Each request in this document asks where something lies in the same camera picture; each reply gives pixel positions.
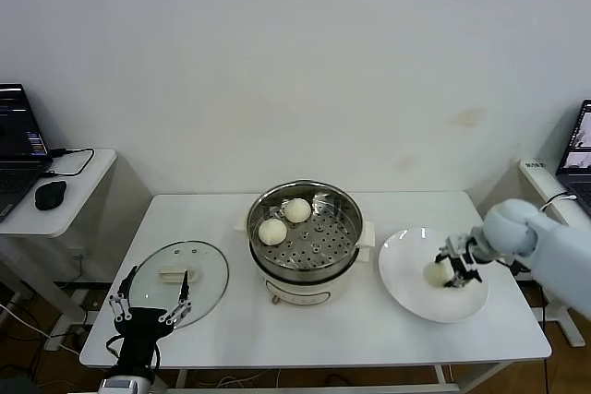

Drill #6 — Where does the black laptop dark screen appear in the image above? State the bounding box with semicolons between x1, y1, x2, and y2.
0;83;54;223

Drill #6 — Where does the black laptop pink screen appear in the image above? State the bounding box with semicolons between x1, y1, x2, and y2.
556;99;591;220

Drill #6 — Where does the white laptop cable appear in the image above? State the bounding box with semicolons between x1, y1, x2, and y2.
539;191;576;218

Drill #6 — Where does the glass lid cream handle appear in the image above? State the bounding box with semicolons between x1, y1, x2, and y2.
127;239;231;331

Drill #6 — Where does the stainless steel steamer basket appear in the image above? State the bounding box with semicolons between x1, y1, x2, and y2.
246;180;365;282

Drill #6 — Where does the white round plate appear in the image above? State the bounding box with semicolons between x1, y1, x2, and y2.
378;226;489;324

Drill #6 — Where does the white floor power strip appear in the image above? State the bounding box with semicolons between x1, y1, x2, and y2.
44;327;82;350

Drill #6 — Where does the white table leg frame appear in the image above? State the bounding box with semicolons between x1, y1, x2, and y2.
151;364;467;394

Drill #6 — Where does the black laptop cable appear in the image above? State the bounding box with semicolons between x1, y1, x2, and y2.
49;148;97;178

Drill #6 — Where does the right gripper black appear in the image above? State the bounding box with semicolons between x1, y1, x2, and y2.
433;234;486;290

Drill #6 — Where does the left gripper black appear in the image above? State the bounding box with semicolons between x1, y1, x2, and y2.
109;265;193;379

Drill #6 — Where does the cream electric cooker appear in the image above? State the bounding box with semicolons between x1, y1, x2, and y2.
235;216;378;307

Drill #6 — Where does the black computer mouse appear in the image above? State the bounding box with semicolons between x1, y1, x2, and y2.
34;180;68;211

